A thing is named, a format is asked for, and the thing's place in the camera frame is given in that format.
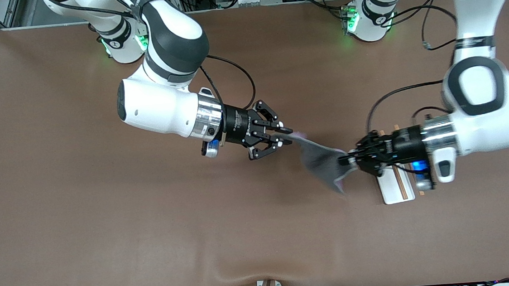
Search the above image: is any grey and purple towel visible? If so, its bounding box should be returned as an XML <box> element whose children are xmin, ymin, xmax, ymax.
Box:
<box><xmin>288</xmin><ymin>127</ymin><xmax>360</xmax><ymax>199</ymax></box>

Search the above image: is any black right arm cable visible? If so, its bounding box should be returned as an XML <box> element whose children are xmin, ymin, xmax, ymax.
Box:
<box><xmin>197</xmin><ymin>51</ymin><xmax>258</xmax><ymax>116</ymax></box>

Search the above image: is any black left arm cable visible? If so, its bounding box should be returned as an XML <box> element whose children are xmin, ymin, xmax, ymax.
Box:
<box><xmin>357</xmin><ymin>2</ymin><xmax>467</xmax><ymax>136</ymax></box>

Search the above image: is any wooden rack rod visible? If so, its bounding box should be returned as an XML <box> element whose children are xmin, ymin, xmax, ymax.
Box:
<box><xmin>394</xmin><ymin>123</ymin><xmax>425</xmax><ymax>198</ymax></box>
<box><xmin>380</xmin><ymin>128</ymin><xmax>409</xmax><ymax>202</ymax></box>

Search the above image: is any white rack base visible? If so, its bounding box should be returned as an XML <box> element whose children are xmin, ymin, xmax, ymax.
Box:
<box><xmin>373</xmin><ymin>167</ymin><xmax>416</xmax><ymax>206</ymax></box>

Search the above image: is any brown table mat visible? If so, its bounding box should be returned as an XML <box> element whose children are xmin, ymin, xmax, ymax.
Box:
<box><xmin>0</xmin><ymin>0</ymin><xmax>509</xmax><ymax>286</ymax></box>

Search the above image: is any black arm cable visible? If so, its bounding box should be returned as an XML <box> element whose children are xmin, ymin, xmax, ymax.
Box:
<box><xmin>197</xmin><ymin>51</ymin><xmax>258</xmax><ymax>116</ymax></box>
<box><xmin>357</xmin><ymin>2</ymin><xmax>467</xmax><ymax>136</ymax></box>

